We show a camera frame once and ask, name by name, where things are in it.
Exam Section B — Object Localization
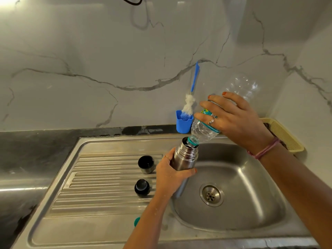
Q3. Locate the stainless steel flask body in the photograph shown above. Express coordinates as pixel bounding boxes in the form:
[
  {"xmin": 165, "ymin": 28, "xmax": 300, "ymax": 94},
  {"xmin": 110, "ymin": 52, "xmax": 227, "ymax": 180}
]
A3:
[{"xmin": 170, "ymin": 137, "xmax": 200, "ymax": 199}]

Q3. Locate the yellow plastic basket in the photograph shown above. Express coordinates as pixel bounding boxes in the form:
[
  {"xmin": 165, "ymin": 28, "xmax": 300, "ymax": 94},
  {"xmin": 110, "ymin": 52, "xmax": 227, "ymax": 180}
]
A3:
[{"xmin": 260, "ymin": 117, "xmax": 305, "ymax": 155}]

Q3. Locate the dark checked cloth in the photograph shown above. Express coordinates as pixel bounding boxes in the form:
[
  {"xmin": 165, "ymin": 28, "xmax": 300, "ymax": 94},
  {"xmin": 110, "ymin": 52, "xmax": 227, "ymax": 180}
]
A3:
[{"xmin": 263, "ymin": 122, "xmax": 288, "ymax": 149}]

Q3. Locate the black stopper lid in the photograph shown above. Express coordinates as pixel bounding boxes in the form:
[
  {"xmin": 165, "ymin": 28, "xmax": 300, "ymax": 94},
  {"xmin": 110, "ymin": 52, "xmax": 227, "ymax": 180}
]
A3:
[{"xmin": 134, "ymin": 178, "xmax": 151, "ymax": 196}]

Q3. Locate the clear plastic water bottle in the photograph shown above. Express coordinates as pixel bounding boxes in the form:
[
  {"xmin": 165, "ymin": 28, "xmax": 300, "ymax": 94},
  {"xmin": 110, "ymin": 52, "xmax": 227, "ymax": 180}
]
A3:
[{"xmin": 191, "ymin": 73, "xmax": 260, "ymax": 149}]

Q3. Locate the stainless steel sink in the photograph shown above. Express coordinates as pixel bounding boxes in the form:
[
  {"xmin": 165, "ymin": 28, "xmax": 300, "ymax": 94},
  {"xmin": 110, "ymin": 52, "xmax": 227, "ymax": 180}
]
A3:
[{"xmin": 11, "ymin": 135, "xmax": 321, "ymax": 249}]

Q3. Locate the blue plastic brush holder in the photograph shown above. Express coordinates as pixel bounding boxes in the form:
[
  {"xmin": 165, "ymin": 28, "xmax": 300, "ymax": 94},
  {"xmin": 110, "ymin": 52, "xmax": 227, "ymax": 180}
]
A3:
[{"xmin": 176, "ymin": 110, "xmax": 194, "ymax": 134}]

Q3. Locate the person's left hand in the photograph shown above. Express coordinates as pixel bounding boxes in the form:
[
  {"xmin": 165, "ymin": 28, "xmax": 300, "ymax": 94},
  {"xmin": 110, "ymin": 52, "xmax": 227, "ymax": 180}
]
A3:
[{"xmin": 155, "ymin": 147, "xmax": 197, "ymax": 200}]

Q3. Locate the person's right hand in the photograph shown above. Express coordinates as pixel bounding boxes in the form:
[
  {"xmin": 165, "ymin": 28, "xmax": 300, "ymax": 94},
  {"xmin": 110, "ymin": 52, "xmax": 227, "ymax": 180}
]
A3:
[{"xmin": 194, "ymin": 92, "xmax": 275, "ymax": 154}]

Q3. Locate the person's right forearm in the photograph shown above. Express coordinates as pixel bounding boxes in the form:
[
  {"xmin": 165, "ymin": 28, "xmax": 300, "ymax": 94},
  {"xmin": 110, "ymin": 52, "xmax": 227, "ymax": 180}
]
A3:
[{"xmin": 259, "ymin": 144, "xmax": 332, "ymax": 249}]

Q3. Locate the steel cup cap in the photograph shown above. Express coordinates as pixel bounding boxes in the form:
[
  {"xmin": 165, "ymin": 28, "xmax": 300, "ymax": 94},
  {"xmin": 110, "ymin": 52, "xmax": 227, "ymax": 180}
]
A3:
[{"xmin": 138, "ymin": 155, "xmax": 155, "ymax": 174}]

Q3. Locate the pink thread bracelet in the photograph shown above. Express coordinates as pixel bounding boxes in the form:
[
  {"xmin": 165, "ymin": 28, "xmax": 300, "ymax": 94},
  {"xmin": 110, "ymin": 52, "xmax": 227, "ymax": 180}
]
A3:
[{"xmin": 247, "ymin": 137, "xmax": 281, "ymax": 160}]

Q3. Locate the person's left forearm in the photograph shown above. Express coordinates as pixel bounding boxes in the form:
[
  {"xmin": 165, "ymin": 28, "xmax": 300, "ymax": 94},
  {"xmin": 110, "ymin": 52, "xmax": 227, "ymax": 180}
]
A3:
[{"xmin": 123, "ymin": 194, "xmax": 173, "ymax": 249}]

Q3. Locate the blue white bottle brush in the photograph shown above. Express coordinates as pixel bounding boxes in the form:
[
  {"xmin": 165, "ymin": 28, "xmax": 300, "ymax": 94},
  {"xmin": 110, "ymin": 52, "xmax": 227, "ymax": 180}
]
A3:
[{"xmin": 180, "ymin": 61, "xmax": 201, "ymax": 121}]

